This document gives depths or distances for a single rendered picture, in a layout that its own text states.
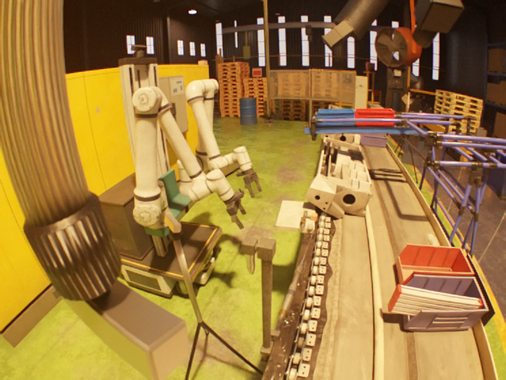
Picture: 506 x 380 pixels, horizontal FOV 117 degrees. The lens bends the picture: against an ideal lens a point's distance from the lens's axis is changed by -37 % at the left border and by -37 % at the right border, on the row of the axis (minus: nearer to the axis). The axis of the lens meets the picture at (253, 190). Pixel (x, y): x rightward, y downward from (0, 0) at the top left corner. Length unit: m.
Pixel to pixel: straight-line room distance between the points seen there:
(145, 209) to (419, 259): 1.41
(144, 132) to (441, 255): 1.56
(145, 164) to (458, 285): 1.56
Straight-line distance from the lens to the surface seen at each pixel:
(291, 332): 0.94
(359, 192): 1.53
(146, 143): 1.25
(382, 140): 3.28
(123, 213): 1.84
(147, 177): 1.31
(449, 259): 1.37
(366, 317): 1.05
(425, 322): 1.04
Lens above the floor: 1.57
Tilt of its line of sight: 26 degrees down
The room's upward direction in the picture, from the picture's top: 2 degrees counter-clockwise
